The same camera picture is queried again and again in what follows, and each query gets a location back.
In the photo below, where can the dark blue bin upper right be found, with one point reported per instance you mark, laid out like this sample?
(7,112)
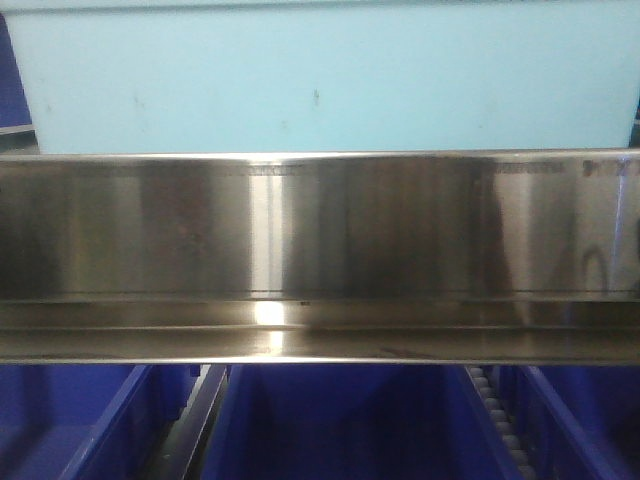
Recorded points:
(635,134)

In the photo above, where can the white roller track lower right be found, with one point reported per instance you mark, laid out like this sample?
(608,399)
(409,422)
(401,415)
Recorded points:
(501,420)

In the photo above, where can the dark blue bin lower left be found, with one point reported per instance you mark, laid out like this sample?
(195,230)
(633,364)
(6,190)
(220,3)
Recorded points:
(88,421)

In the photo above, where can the dark blue bin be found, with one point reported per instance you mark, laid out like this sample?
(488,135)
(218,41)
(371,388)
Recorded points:
(574,422)
(15,114)
(88,421)
(635,134)
(330,421)

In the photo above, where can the dark blue bin lower right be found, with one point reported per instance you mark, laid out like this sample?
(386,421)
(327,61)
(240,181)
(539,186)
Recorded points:
(574,422)

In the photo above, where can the light blue plastic bin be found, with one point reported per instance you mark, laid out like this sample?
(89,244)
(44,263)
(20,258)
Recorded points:
(249,76)

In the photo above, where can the grey metal divider rail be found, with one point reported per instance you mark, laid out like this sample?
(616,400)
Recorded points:
(181,454)

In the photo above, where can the dark blue bin lower middle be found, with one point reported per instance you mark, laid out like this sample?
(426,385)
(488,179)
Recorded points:
(330,421)

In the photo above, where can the stainless steel shelf front rail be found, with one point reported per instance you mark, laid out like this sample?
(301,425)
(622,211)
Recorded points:
(504,256)

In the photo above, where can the dark blue bin upper left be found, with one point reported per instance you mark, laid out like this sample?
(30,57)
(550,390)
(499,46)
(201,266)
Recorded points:
(15,114)

